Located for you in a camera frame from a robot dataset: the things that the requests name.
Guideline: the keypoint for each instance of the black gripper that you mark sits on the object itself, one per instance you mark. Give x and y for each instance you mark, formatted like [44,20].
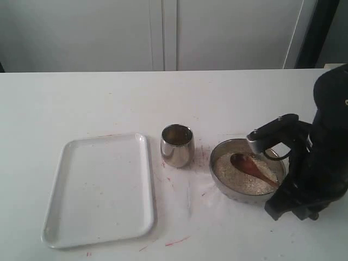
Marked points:
[319,176]

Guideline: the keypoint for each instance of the brown wooden spoon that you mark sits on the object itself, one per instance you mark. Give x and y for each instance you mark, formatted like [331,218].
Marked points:
[245,164]

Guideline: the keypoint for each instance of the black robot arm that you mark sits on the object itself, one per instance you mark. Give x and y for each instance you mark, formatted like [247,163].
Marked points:
[330,97]

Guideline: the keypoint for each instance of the steel bowl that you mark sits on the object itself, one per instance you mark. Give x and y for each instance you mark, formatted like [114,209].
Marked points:
[237,146]

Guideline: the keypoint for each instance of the beige grains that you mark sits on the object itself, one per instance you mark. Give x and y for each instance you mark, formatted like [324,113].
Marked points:
[244,183]

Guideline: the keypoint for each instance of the steel cup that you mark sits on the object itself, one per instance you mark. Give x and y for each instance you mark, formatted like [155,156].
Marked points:
[177,145]

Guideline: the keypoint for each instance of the white rectangular plastic tray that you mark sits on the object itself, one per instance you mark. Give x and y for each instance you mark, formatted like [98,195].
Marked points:
[102,192]

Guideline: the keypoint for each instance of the white cabinet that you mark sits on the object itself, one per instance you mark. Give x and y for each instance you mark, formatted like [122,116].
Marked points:
[74,36]

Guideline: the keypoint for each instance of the dark vertical post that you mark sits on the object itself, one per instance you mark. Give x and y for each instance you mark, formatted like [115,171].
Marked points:
[316,33]

